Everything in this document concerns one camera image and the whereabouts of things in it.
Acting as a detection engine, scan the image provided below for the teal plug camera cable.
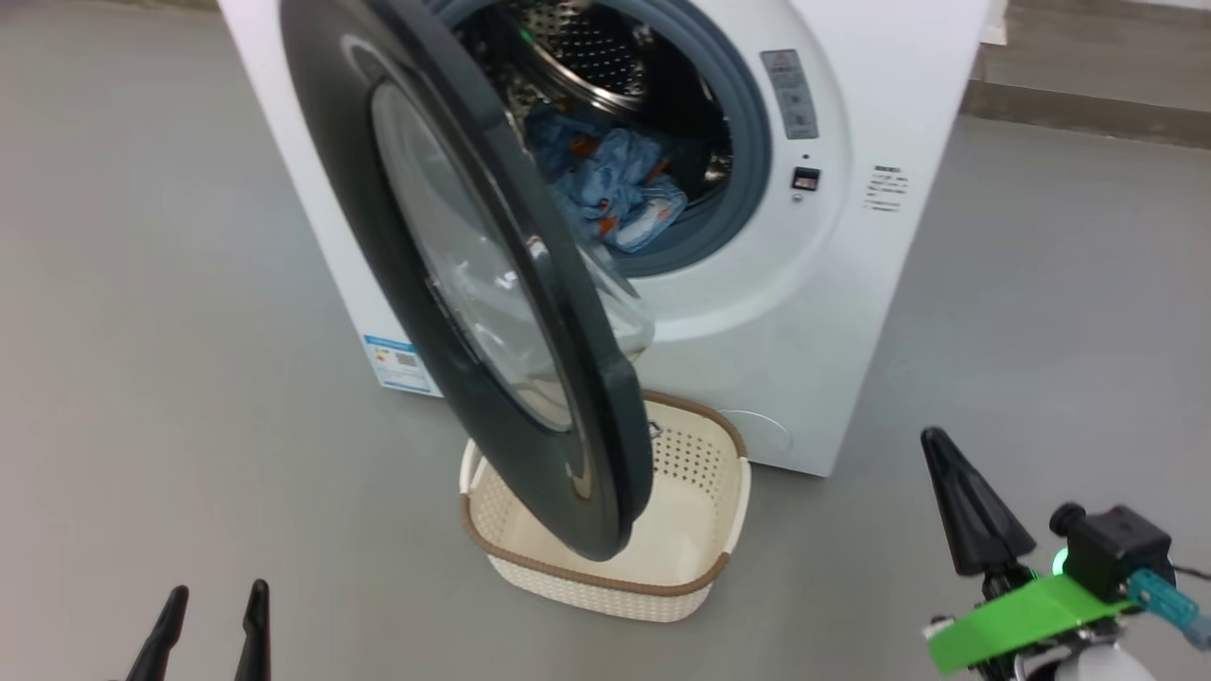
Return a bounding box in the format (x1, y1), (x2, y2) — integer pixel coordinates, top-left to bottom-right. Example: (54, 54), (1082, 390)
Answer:
(1126, 565), (1211, 654)

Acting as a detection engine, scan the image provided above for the grey warning sticker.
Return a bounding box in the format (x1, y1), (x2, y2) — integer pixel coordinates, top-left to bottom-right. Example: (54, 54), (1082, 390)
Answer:
(760, 49), (820, 141)

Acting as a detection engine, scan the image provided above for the blue energy label sticker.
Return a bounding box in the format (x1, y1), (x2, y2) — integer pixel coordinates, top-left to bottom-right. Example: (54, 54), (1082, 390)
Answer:
(362, 333), (441, 396)

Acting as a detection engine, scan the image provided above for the grey rubber door gasket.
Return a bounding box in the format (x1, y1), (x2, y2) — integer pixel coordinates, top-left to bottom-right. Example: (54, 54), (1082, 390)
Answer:
(430, 0), (775, 278)

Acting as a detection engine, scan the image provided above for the black round glass washer door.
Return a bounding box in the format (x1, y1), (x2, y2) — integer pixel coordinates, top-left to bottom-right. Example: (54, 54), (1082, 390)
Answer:
(279, 0), (656, 563)

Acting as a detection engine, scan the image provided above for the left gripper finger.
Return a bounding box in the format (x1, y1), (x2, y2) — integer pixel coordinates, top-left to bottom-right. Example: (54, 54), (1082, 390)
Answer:
(123, 585), (190, 681)
(234, 579), (272, 681)

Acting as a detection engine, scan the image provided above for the blue bear-print garment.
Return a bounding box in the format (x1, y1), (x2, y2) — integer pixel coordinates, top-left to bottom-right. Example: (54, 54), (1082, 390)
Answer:
(527, 106), (677, 237)

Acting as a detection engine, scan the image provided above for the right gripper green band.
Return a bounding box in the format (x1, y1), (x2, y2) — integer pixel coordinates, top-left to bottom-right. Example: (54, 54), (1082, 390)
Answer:
(921, 427), (1136, 681)

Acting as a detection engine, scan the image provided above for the cream perforated laundry basket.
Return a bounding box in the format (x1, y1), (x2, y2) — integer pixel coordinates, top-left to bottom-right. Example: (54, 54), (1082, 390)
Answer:
(459, 391), (753, 623)

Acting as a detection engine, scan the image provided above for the white front-load washing machine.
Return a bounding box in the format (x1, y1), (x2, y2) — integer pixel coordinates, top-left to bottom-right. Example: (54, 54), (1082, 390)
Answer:
(218, 0), (992, 479)

